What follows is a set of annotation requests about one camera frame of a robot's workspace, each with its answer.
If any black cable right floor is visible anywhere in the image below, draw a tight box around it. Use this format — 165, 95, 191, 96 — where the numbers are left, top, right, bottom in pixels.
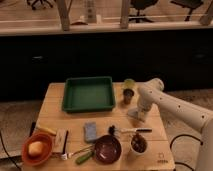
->
169, 133, 204, 171

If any black office chair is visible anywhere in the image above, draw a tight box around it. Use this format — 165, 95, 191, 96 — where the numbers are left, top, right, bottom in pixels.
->
129, 0, 158, 23

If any orange bowl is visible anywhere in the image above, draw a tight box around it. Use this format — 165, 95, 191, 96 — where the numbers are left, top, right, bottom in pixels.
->
21, 132, 53, 166

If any black and white brush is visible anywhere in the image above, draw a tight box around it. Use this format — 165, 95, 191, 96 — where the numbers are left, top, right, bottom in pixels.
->
108, 125, 152, 136

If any yellow-green plastic cup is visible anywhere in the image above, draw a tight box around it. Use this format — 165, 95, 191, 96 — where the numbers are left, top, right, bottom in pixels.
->
124, 78, 135, 89

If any wooden block brush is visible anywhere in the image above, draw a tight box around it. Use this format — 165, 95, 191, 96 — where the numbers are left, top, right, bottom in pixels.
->
53, 129, 68, 153

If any wooden table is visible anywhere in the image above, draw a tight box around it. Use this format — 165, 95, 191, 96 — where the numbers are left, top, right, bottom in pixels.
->
21, 82, 176, 171

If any silver fork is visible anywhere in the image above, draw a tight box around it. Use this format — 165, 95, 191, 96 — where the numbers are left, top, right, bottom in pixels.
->
61, 146, 93, 160

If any grey-blue towel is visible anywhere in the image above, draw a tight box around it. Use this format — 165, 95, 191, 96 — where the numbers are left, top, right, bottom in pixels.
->
127, 108, 146, 121

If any black cable floor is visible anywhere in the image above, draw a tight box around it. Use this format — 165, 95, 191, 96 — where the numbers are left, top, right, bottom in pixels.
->
0, 129, 22, 171
169, 133, 204, 171

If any yellow potato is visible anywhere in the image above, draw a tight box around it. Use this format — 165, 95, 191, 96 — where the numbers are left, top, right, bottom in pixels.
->
28, 141, 44, 157

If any dark maroon bowl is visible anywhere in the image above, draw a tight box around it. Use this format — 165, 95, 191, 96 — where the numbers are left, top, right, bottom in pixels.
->
94, 135, 122, 164

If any white cup with dark contents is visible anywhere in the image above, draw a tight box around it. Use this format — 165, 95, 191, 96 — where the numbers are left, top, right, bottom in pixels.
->
130, 133, 148, 156

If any black cable left floor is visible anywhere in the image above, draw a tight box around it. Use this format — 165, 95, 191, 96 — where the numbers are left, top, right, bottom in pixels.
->
0, 129, 22, 171

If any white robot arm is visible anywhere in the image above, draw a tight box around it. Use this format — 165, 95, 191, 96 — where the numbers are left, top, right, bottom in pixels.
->
137, 78, 213, 171

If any blue sponge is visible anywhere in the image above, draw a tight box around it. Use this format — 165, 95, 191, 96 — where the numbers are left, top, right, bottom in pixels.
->
84, 122, 97, 143

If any dark metal cup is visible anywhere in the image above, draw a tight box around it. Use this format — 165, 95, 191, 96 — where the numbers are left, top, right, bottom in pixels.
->
123, 89, 134, 104

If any yellow banana piece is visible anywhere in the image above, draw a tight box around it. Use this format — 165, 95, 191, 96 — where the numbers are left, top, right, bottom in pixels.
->
36, 125, 56, 136

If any green handled tool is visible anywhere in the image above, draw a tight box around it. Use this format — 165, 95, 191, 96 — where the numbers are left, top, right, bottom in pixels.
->
75, 151, 93, 165

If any green plastic tray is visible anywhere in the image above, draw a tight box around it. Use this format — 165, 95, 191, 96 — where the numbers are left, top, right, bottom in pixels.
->
61, 76, 115, 113

